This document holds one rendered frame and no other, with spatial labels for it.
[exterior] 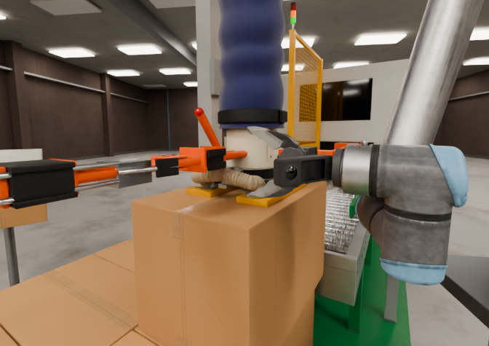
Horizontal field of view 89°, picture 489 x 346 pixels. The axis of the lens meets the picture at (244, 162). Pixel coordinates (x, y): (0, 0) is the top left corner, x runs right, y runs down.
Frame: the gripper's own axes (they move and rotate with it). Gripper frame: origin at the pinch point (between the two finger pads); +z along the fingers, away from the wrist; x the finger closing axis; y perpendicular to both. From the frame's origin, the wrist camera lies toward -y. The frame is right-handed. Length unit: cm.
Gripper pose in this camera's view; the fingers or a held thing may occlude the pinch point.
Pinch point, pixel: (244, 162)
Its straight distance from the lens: 54.2
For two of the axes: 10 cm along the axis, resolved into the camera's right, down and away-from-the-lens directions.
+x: 0.0, -9.9, -1.2
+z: -8.5, -0.6, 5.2
